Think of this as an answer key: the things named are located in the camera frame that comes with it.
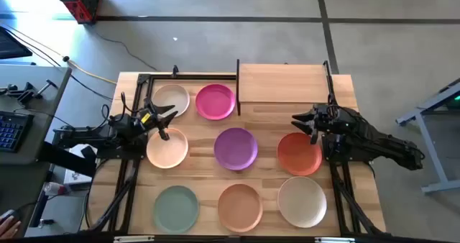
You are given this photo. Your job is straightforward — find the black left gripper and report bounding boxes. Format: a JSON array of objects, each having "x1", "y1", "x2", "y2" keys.
[{"x1": 132, "y1": 97, "x2": 180, "y2": 142}]

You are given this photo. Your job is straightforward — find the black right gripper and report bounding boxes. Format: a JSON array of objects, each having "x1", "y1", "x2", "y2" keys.
[{"x1": 291, "y1": 104, "x2": 351, "y2": 146}]

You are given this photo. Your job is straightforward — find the cream beige plate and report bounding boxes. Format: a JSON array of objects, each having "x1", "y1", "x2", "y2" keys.
[{"x1": 152, "y1": 83, "x2": 190, "y2": 118}]

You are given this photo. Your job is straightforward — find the orange red plate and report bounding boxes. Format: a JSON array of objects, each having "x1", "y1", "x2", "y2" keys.
[{"x1": 276, "y1": 132, "x2": 323, "y2": 177}]

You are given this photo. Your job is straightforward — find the light peach plate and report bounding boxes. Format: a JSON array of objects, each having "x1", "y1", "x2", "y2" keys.
[{"x1": 146, "y1": 127, "x2": 189, "y2": 170}]

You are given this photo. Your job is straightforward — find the magenta plate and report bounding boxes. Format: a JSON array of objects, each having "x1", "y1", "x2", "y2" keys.
[{"x1": 195, "y1": 83, "x2": 236, "y2": 121}]

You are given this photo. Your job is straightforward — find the purple plate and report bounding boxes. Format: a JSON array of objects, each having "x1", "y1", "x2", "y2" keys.
[{"x1": 213, "y1": 127, "x2": 259, "y2": 171}]

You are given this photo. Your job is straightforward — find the white plate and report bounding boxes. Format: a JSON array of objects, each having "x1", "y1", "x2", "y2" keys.
[{"x1": 277, "y1": 176, "x2": 328, "y2": 229}]

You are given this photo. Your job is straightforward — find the pale green plate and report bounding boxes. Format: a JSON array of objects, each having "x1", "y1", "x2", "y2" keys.
[{"x1": 153, "y1": 185, "x2": 200, "y2": 234}]

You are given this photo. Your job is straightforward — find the tan orange plate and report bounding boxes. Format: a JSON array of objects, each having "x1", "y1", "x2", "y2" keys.
[{"x1": 217, "y1": 183, "x2": 264, "y2": 233}]

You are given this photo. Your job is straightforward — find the black flat bar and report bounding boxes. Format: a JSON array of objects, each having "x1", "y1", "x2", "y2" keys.
[{"x1": 37, "y1": 141, "x2": 98, "y2": 178}]

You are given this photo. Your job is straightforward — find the white cardboard box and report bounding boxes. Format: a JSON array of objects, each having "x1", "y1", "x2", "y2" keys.
[{"x1": 63, "y1": 144, "x2": 98, "y2": 185}]

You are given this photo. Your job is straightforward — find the clear plastic bottle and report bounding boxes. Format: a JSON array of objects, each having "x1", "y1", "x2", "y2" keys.
[{"x1": 42, "y1": 181, "x2": 71, "y2": 197}]

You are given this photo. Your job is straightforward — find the black desk clamp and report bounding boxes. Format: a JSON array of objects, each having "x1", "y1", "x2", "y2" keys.
[{"x1": 0, "y1": 79, "x2": 58, "y2": 106}]

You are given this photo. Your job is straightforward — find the red and black tool case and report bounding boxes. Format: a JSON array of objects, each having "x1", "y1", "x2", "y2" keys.
[{"x1": 56, "y1": 0, "x2": 104, "y2": 24}]

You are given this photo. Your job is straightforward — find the black backlit keyboard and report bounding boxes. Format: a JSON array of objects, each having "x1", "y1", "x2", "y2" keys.
[{"x1": 0, "y1": 110, "x2": 35, "y2": 153}]

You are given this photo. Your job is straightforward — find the grey side desk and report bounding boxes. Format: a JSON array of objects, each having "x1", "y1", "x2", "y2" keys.
[{"x1": 0, "y1": 63, "x2": 73, "y2": 239}]

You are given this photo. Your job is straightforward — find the dark monitor screen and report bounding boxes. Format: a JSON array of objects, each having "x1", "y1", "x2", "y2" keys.
[{"x1": 0, "y1": 26, "x2": 33, "y2": 60}]

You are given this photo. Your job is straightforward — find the black computer mouse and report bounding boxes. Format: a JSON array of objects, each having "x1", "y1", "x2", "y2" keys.
[{"x1": 0, "y1": 208, "x2": 19, "y2": 222}]

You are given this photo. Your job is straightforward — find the person's hand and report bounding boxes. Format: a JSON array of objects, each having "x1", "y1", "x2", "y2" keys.
[{"x1": 0, "y1": 216, "x2": 22, "y2": 240}]

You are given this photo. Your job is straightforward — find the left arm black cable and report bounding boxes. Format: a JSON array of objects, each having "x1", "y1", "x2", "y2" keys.
[{"x1": 100, "y1": 91, "x2": 144, "y2": 124}]

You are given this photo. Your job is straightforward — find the black aluminium table frame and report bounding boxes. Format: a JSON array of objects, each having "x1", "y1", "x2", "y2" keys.
[{"x1": 81, "y1": 72, "x2": 387, "y2": 243}]

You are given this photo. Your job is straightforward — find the black floor cable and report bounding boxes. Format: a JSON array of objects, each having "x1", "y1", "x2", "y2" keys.
[{"x1": 88, "y1": 22, "x2": 159, "y2": 73}]

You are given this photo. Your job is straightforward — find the yellow floor cable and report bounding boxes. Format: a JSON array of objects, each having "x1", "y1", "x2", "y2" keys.
[{"x1": 63, "y1": 55, "x2": 119, "y2": 86}]

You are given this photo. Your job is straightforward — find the thin black monitor cables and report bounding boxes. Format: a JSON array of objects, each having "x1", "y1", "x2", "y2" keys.
[{"x1": 0, "y1": 22, "x2": 114, "y2": 102}]

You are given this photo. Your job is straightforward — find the grey metal workstation frame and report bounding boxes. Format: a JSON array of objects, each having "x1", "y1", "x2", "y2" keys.
[{"x1": 395, "y1": 78, "x2": 460, "y2": 194}]

